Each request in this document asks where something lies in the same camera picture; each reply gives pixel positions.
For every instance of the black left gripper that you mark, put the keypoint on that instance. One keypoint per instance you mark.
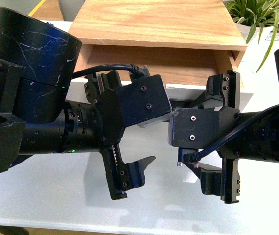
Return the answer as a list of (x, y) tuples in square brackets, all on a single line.
[(101, 92)]

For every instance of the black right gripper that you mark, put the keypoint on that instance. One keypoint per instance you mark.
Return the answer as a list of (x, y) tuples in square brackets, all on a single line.
[(221, 91)]

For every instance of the white front wooden drawer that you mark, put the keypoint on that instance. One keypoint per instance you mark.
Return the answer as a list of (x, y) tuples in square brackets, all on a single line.
[(184, 72)]

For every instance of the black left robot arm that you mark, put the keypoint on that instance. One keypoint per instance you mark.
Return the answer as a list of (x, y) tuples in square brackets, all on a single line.
[(37, 63)]

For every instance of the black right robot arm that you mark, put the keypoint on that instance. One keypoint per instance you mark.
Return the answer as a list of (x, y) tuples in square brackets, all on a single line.
[(255, 137)]

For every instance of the wooden drawer cabinet box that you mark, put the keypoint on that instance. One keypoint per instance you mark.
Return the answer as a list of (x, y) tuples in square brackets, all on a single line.
[(185, 24)]

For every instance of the white plant pot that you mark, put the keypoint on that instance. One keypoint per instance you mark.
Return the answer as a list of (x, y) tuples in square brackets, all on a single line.
[(257, 43)]

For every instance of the green spider plant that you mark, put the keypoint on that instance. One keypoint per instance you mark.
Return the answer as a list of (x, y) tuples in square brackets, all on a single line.
[(256, 13)]

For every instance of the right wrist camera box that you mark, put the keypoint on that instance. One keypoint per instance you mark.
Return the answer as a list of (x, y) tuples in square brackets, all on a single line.
[(193, 128)]

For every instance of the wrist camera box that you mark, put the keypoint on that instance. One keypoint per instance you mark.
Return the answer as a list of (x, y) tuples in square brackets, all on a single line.
[(193, 128), (144, 102)]

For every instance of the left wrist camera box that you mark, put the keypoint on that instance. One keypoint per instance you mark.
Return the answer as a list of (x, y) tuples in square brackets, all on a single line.
[(144, 102)]

